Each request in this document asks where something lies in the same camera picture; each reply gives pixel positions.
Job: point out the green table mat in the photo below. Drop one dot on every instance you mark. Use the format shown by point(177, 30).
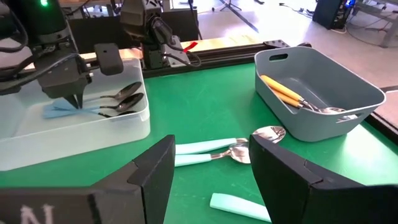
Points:
point(202, 102)

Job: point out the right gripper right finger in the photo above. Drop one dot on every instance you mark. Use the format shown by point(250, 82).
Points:
point(326, 205)

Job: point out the black panel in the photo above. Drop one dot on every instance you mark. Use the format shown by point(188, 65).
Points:
point(102, 31)

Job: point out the grey-blue plastic bin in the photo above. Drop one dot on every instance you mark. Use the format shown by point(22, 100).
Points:
point(311, 130)

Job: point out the black equipment cabinet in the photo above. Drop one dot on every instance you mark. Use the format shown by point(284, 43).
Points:
point(329, 15)

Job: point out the red tag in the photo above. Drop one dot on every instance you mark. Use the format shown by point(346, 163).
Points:
point(190, 46)

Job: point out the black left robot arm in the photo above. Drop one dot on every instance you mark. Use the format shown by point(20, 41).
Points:
point(46, 25)

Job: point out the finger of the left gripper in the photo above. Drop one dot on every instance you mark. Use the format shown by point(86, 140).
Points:
point(81, 99)
point(74, 101)

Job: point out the frosted white plastic bin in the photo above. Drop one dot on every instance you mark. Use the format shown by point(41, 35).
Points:
point(77, 140)

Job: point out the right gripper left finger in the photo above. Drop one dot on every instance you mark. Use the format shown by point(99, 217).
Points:
point(77, 205)

